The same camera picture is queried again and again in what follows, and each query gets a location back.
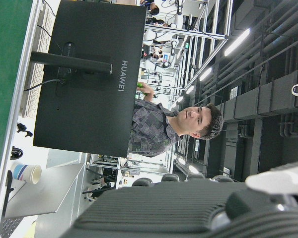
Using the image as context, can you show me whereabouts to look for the grey white right robot hand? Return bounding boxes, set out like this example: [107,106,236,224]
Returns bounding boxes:
[59,160,298,238]

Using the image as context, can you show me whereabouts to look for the small green object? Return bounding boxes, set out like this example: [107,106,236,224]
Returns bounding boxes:
[136,83,147,96]

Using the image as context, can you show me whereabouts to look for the person in patterned shirt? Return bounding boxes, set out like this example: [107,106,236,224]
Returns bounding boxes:
[128,81,224,158]

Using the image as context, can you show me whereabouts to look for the silver laptop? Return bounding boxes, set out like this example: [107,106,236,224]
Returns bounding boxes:
[4,162,86,219]

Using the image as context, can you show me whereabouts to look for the black Huawei monitor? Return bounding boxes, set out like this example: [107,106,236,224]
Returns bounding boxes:
[30,0,147,158]

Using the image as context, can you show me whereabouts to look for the blue striped paper cup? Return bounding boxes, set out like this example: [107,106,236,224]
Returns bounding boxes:
[10,163,42,184]

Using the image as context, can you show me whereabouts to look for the black machine part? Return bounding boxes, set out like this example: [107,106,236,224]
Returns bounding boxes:
[2,170,15,214]

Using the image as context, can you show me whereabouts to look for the white keyboard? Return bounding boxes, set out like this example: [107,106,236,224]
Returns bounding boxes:
[21,1,57,119]

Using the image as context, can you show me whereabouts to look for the green conveyor belt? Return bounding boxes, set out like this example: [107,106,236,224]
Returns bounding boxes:
[0,0,34,211]
[0,0,44,216]

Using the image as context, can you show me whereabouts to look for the black cable bundle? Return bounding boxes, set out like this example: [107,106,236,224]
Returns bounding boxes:
[11,146,23,160]

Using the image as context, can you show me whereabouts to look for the black monitor cable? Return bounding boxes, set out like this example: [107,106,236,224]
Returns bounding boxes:
[23,78,67,92]

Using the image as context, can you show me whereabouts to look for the aluminium workcell frame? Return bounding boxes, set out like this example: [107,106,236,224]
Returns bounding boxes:
[139,0,233,105]

